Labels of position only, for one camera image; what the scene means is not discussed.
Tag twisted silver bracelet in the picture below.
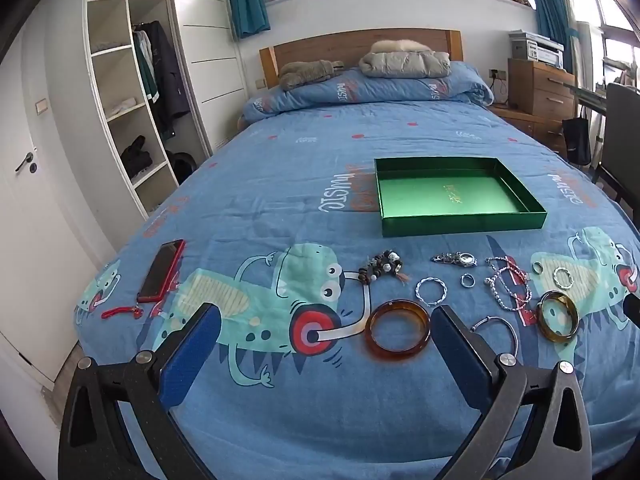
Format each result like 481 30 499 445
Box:
415 276 449 307

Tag wooden nightstand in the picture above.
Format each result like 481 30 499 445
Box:
487 102 568 158

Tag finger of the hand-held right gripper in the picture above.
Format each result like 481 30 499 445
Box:
621 291 640 330

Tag white green hanging garment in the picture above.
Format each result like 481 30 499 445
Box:
132 27 160 106

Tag red cord bracelet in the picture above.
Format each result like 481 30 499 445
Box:
486 255 531 286

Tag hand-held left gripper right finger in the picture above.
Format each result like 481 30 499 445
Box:
430 305 592 480

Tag silver wristwatch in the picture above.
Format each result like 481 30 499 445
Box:
431 251 478 268

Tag silver bead chain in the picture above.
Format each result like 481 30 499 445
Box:
484 265 532 312

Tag wooden drawer chest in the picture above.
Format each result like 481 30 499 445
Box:
507 57 577 120

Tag window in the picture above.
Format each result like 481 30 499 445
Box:
567 0 640 91

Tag wooden headboard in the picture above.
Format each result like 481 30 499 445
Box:
259 29 464 88

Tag dark bead bracelet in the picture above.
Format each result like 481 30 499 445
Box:
357 249 413 286

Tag black folded clothes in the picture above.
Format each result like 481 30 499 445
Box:
120 135 153 178

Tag green shallow box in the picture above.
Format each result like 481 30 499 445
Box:
374 156 548 238

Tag red smartphone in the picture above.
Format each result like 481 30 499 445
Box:
136 239 186 304

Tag dark brown amber bangle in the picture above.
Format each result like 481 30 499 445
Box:
536 290 581 345

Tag dark chair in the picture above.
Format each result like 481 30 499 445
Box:
592 82 640 206

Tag beige down jacket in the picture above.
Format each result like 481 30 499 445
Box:
359 38 452 79

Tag dark hanging jacket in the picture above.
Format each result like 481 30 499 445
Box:
145 21 192 138

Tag grey plush garment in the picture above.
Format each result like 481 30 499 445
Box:
277 59 346 92

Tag blue cartoon printed bedspread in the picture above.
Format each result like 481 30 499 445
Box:
74 105 640 480

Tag light folded clothes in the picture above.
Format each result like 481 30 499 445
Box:
111 97 146 116

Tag folded blue quilt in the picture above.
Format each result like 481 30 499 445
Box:
241 60 495 122

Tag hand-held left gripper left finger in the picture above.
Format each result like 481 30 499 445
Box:
58 301 223 480

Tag silver bangle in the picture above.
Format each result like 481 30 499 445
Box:
470 315 520 356

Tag red lanyard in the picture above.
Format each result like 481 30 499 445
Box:
101 305 143 321

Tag white printer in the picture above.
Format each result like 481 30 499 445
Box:
508 31 565 68

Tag white wardrobe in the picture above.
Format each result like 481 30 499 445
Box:
82 0 249 218

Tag white door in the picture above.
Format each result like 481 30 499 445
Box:
0 25 101 386

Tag orange amber bangle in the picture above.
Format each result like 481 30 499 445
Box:
364 299 432 361

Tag black bag in wardrobe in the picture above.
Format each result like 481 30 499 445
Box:
167 149 198 181

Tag black tote bag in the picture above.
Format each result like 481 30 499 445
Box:
561 117 596 166

